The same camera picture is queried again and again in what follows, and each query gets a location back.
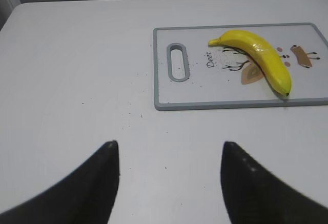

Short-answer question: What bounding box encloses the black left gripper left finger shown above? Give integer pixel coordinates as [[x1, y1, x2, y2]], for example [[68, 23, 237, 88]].
[[1, 140, 120, 223]]

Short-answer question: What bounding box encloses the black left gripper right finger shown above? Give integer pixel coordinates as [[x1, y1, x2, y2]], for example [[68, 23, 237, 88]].
[[220, 141, 327, 223]]

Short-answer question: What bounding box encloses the yellow plastic banana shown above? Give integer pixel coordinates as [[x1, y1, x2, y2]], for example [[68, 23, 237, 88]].
[[208, 30, 292, 96]]

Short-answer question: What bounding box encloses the white grey-rimmed cutting board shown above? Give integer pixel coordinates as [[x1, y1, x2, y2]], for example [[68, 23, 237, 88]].
[[153, 23, 327, 111]]

